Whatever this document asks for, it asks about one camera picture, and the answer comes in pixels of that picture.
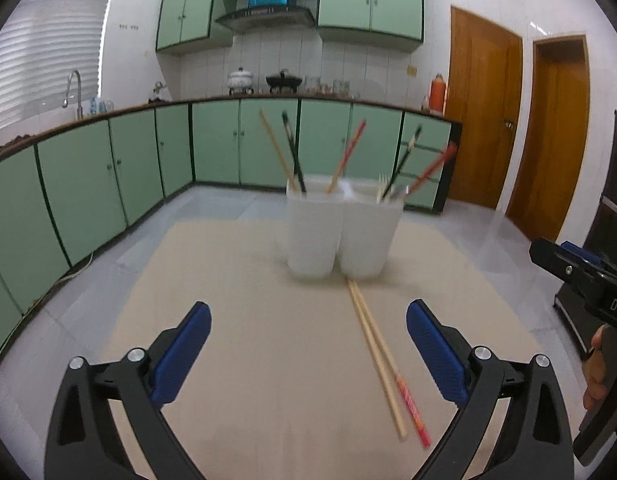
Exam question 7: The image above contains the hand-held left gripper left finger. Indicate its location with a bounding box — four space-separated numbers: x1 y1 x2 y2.
44 302 212 480

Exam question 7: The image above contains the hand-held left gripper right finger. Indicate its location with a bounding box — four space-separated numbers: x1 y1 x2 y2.
405 299 574 480

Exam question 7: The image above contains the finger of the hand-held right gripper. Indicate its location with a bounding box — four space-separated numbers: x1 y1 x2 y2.
561 241 605 267
530 238 610 292

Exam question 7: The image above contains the red-ended wooden chopstick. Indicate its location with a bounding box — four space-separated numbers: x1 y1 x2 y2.
355 280 432 449
327 119 368 194

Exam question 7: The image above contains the light wooden chopstick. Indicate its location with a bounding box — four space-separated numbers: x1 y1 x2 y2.
258 108 298 191
347 279 408 442

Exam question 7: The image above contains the white plastic utensil container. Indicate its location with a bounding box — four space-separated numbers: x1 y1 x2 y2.
286 175 345 282
339 180 405 281

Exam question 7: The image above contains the red chopstick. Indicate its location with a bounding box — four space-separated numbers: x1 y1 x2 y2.
406 141 459 196

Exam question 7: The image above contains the black chopstick with white pattern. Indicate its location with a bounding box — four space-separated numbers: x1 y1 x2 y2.
383 126 423 202

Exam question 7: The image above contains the person's right hand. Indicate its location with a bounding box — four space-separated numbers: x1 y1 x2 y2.
583 324 613 412

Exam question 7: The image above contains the black cabinet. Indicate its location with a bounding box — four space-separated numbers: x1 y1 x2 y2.
553 110 617 362

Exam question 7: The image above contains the beige mat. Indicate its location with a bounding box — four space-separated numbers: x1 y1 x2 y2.
101 217 547 480

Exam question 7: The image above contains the wooden door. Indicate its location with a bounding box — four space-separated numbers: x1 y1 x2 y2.
505 34 590 244
447 5 524 211

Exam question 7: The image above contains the green base cabinet row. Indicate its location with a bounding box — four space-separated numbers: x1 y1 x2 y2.
0 102 195 367
190 95 463 214

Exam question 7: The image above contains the red thermos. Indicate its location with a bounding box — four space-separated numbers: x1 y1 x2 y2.
429 72 447 114

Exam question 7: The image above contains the white cooking pot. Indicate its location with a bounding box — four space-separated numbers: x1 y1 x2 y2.
226 66 256 95

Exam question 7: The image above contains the row of glass jars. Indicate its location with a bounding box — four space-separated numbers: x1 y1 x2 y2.
303 76 352 97

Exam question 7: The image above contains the chrome faucet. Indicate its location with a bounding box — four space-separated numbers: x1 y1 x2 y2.
62 69 84 121

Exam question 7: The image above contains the black wok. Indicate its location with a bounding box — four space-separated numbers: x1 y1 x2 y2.
265 68 304 95

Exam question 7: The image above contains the white window blind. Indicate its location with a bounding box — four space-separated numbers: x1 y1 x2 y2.
0 0 115 137

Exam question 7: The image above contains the range hood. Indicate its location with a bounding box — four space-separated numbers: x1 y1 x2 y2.
214 5 317 36

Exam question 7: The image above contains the white floor cable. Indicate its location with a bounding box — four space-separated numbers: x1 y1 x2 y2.
32 251 95 312

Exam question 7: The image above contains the green wall cabinet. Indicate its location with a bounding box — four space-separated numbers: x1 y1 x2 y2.
316 0 425 54
155 0 235 54

